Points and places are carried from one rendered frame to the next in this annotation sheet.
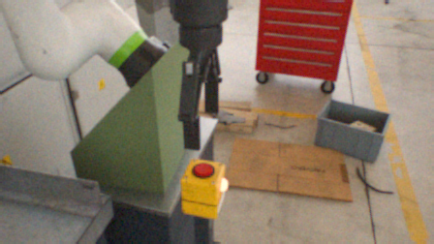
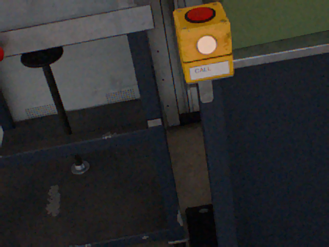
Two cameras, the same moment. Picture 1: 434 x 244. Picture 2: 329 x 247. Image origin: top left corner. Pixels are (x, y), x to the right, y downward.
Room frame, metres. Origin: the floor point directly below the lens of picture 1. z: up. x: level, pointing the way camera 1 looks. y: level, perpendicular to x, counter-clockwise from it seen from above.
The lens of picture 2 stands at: (0.31, -0.69, 1.30)
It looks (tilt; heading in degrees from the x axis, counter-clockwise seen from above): 38 degrees down; 75
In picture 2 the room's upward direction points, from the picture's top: 11 degrees counter-clockwise
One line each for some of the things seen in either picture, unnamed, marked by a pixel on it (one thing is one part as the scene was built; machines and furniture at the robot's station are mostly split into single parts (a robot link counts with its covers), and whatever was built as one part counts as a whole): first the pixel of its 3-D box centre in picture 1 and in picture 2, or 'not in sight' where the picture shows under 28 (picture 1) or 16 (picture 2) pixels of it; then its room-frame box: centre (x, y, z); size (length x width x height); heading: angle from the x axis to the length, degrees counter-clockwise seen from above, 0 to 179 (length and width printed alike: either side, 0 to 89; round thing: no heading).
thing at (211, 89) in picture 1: (211, 98); not in sight; (0.65, 0.00, 1.04); 0.03 x 0.01 x 0.07; 75
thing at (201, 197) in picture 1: (203, 188); (203, 43); (0.59, 0.02, 0.85); 0.08 x 0.08 x 0.10; 75
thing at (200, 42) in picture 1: (201, 47); not in sight; (0.59, 0.02, 1.18); 0.08 x 0.07 x 0.09; 165
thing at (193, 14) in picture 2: (203, 171); (200, 16); (0.59, 0.02, 0.90); 0.04 x 0.04 x 0.02
